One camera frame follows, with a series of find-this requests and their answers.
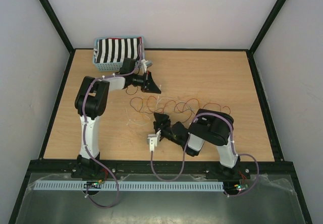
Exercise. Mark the black enclosure frame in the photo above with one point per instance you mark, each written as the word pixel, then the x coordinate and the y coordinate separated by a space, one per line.
pixel 280 165

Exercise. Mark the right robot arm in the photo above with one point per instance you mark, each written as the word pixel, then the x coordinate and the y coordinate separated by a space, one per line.
pixel 207 126

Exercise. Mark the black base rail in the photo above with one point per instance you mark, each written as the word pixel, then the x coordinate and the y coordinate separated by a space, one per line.
pixel 210 169

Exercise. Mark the black white striped cloth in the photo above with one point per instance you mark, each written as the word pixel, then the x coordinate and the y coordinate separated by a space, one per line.
pixel 118 50

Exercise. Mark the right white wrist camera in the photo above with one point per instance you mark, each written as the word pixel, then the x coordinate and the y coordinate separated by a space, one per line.
pixel 153 140

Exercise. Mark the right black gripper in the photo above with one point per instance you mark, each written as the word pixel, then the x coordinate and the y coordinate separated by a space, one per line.
pixel 161 118

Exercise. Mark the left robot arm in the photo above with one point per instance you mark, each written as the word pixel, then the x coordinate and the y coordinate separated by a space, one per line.
pixel 92 98

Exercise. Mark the light blue slotted cable duct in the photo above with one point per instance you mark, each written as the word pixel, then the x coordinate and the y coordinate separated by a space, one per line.
pixel 129 186

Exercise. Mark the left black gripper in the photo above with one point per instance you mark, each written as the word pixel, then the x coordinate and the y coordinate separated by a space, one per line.
pixel 151 86

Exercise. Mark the light blue plastic basket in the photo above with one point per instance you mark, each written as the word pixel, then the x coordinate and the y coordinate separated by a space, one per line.
pixel 111 66

